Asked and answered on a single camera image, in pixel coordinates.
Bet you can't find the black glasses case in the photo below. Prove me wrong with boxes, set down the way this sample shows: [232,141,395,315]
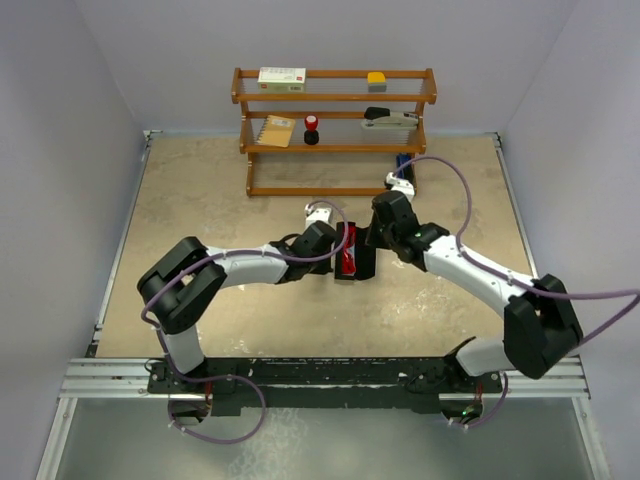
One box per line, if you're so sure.
[334,222,376,281]

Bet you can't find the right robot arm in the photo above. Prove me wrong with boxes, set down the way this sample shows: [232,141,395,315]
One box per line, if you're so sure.
[367,190,583,391]

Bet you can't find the white and red box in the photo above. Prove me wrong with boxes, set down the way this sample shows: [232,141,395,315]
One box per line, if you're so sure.
[257,67,306,94]

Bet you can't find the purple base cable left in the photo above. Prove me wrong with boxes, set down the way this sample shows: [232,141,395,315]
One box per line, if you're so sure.
[167,374,267,444]

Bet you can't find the red and black stamp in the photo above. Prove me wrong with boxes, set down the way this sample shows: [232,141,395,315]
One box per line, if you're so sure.
[303,115,319,146]

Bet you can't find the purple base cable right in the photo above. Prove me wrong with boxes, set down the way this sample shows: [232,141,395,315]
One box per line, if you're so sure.
[448,369,510,431]

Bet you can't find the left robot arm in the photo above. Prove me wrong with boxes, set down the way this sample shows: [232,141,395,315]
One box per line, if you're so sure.
[137,221,345,392]

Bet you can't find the brown spiral notebook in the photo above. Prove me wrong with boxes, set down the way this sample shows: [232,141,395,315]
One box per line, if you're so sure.
[256,115,296,148]

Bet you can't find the yellow and grey eraser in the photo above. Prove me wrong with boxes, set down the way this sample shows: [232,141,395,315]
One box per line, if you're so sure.
[367,71,387,93]

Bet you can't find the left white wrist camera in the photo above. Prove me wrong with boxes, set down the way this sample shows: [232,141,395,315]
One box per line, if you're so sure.
[304,203,333,228]

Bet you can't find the wooden three-tier shelf rack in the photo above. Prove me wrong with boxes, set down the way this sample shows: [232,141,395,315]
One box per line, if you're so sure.
[231,68,437,197]

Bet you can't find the black and white stapler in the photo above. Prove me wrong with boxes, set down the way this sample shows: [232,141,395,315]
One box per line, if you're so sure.
[361,107,419,131]

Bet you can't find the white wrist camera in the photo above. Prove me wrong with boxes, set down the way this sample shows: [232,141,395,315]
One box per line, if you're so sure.
[384,172,415,202]
[304,203,333,228]

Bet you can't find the blue and black stapler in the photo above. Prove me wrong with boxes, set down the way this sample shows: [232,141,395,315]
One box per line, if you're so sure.
[395,153,415,183]

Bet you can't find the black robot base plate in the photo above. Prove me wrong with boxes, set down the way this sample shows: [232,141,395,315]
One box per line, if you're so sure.
[148,357,503,417]

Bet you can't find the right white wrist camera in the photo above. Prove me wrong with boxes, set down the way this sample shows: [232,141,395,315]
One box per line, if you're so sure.
[384,172,415,202]

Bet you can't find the aluminium rail frame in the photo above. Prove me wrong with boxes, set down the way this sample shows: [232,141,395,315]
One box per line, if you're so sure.
[38,136,609,479]

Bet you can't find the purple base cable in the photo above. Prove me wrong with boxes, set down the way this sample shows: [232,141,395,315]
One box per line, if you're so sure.
[448,369,510,431]
[167,374,267,444]

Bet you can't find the red sunglasses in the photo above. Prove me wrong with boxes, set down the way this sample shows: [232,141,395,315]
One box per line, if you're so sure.
[340,223,357,277]

